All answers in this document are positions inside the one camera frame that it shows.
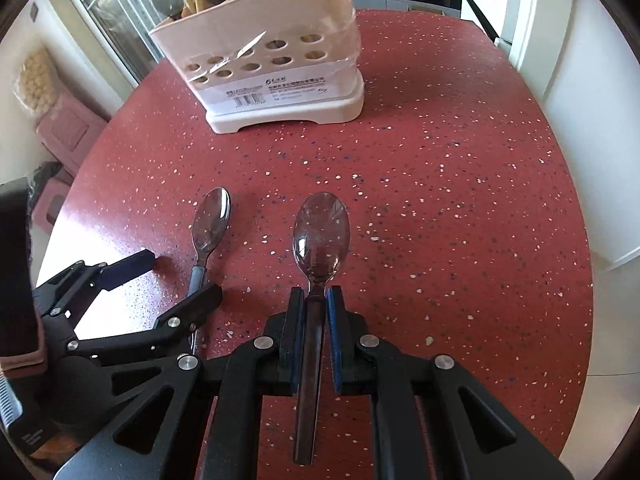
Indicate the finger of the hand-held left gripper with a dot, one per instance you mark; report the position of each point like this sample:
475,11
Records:
200,305
127,270

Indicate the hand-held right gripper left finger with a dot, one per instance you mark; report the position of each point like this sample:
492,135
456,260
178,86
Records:
298,335

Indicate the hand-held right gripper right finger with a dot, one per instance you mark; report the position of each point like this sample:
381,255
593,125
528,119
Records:
332,340

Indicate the beige plastic utensil holder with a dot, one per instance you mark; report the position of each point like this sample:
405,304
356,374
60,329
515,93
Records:
280,95

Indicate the person's left forearm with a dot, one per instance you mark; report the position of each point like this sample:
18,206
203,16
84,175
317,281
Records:
17,260

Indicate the black bag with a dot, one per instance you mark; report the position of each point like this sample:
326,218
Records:
45,177

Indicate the pink plastic stool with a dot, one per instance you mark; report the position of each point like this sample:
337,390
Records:
70,130

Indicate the bag of pale round things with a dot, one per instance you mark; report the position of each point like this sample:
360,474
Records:
35,80

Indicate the glass sliding door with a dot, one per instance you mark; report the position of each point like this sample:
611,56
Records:
110,10

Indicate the black slanted bar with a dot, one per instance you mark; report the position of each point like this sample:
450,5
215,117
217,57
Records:
480,15

